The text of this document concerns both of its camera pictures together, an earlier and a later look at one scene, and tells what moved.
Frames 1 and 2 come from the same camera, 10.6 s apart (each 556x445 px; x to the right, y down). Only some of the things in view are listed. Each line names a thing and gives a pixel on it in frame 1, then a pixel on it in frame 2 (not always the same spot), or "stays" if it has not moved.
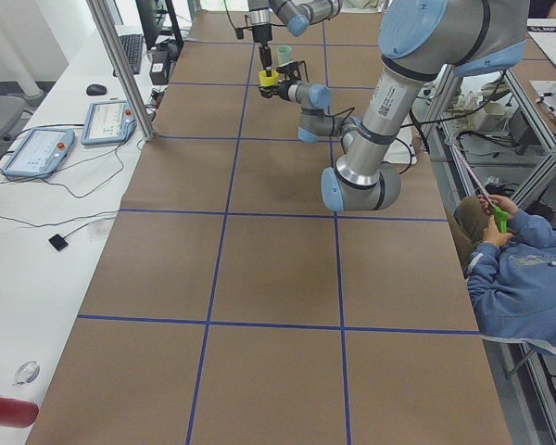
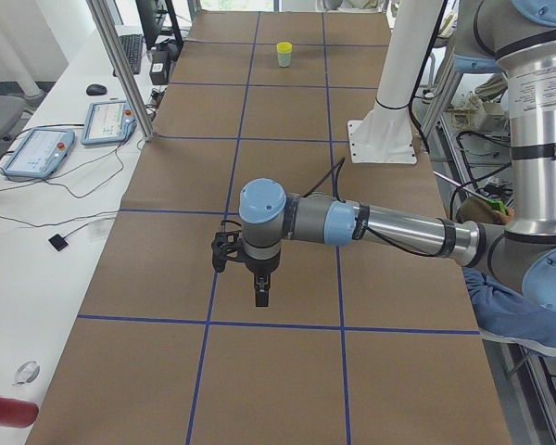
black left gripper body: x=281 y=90 → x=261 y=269
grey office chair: x=3 y=118 stays
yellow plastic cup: x=269 y=81 → x=284 y=46
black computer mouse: x=95 y=89 stays
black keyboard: x=132 y=47 stays
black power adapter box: x=159 y=67 stays
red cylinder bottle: x=9 y=412 stays
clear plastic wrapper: x=27 y=373 stays
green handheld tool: x=501 y=220 → x=498 y=205
